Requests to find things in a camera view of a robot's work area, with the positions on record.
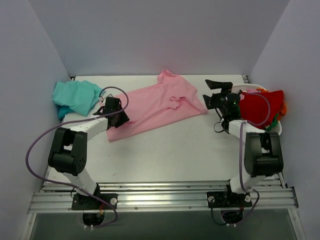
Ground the green t shirt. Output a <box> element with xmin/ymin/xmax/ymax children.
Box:
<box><xmin>265</xmin><ymin>113</ymin><xmax>279</xmax><ymax>133</ymax></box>

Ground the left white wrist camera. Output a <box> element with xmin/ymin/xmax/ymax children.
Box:
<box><xmin>99</xmin><ymin>94</ymin><xmax>113</xmax><ymax>103</ymax></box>

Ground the pink t shirt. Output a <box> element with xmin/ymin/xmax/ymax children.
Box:
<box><xmin>106</xmin><ymin>70</ymin><xmax>208</xmax><ymax>142</ymax></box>

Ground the red t shirt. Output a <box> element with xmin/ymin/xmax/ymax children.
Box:
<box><xmin>239</xmin><ymin>90</ymin><xmax>285</xmax><ymax>129</ymax></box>

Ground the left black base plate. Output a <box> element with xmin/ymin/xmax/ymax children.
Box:
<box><xmin>71</xmin><ymin>193</ymin><xmax>118</xmax><ymax>211</ymax></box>

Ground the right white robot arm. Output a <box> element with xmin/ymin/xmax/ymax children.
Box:
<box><xmin>203</xmin><ymin>79</ymin><xmax>284</xmax><ymax>207</ymax></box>

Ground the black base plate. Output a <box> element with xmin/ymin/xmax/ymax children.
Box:
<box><xmin>71</xmin><ymin>193</ymin><xmax>118</xmax><ymax>211</ymax></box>
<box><xmin>206</xmin><ymin>191</ymin><xmax>253</xmax><ymax>209</ymax></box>

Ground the white plastic basket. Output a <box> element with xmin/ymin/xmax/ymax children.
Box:
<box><xmin>231</xmin><ymin>83</ymin><xmax>287</xmax><ymax>135</ymax></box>

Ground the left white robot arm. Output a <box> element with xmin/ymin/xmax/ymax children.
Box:
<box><xmin>48</xmin><ymin>96</ymin><xmax>130</xmax><ymax>210</ymax></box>

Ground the teal t shirt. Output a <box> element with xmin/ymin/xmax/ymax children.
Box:
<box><xmin>52</xmin><ymin>80</ymin><xmax>103</xmax><ymax>120</ymax></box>

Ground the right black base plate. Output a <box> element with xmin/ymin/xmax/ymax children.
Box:
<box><xmin>206</xmin><ymin>191</ymin><xmax>253</xmax><ymax>209</ymax></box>

